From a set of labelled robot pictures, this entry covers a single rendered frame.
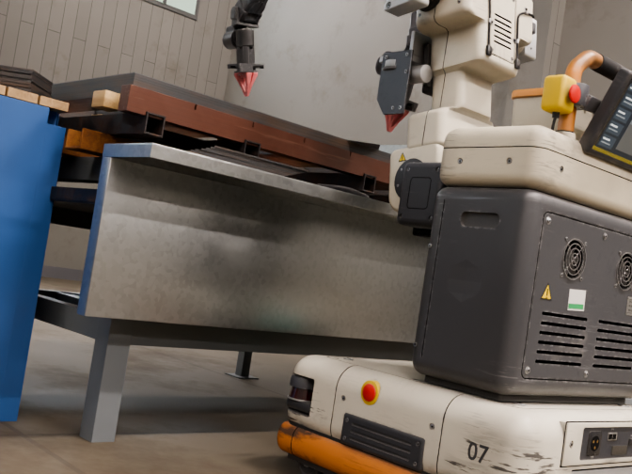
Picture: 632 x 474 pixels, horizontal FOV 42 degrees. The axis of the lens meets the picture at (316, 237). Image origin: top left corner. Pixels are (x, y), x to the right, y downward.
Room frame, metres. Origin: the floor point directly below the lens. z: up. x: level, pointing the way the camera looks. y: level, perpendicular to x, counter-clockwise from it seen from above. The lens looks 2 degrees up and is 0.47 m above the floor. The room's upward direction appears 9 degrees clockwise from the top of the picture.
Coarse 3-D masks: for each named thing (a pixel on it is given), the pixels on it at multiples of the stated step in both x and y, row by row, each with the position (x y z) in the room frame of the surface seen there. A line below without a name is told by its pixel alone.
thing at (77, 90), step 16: (80, 80) 2.09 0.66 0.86; (96, 80) 2.02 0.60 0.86; (112, 80) 1.96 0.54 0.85; (128, 80) 1.91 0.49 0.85; (144, 80) 1.91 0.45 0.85; (64, 96) 2.14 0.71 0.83; (80, 96) 2.08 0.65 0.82; (176, 96) 1.97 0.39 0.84; (192, 96) 2.00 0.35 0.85; (208, 96) 2.03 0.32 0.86; (64, 112) 2.35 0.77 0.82; (80, 112) 2.49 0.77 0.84; (96, 112) 2.52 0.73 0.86; (112, 112) 2.45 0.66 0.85; (224, 112) 2.07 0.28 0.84; (240, 112) 2.10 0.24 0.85; (256, 112) 2.14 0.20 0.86; (176, 128) 2.33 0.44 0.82; (288, 128) 2.22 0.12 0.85; (304, 128) 2.26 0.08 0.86; (336, 144) 2.35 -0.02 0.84; (352, 144) 2.39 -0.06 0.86; (272, 160) 2.71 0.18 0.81; (288, 160) 2.64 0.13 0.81; (384, 160) 2.49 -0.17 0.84; (384, 192) 3.26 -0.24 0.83
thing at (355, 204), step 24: (120, 144) 1.76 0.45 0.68; (144, 144) 1.69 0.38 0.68; (168, 168) 1.93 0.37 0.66; (192, 168) 1.97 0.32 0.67; (216, 168) 1.78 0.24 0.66; (240, 168) 1.82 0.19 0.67; (264, 192) 2.13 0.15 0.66; (288, 192) 2.18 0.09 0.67; (312, 192) 1.97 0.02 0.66; (336, 192) 2.03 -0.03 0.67; (384, 216) 2.45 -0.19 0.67
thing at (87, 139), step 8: (72, 136) 2.00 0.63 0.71; (80, 136) 2.01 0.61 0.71; (88, 136) 1.95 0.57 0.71; (96, 136) 1.96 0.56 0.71; (104, 136) 1.98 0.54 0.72; (112, 136) 1.99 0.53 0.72; (72, 144) 2.00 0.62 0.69; (80, 144) 1.94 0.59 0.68; (88, 144) 1.95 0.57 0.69; (96, 144) 1.96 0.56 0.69; (88, 152) 2.01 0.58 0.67; (96, 152) 1.98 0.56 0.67
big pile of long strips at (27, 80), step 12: (0, 72) 1.97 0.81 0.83; (12, 72) 1.97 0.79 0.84; (24, 72) 1.97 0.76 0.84; (36, 72) 1.99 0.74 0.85; (0, 84) 1.97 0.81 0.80; (12, 84) 1.96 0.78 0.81; (24, 84) 1.97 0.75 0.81; (36, 84) 2.00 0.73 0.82; (48, 84) 2.08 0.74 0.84; (48, 96) 2.08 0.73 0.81
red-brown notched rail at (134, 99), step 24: (120, 96) 1.86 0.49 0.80; (144, 96) 1.86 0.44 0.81; (168, 96) 1.91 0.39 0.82; (168, 120) 1.91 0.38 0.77; (192, 120) 1.96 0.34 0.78; (216, 120) 2.01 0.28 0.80; (240, 120) 2.05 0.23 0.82; (264, 144) 2.11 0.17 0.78; (288, 144) 2.17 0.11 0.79; (312, 144) 2.23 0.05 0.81; (336, 168) 2.30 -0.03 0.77; (360, 168) 2.36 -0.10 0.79; (384, 168) 2.43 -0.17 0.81
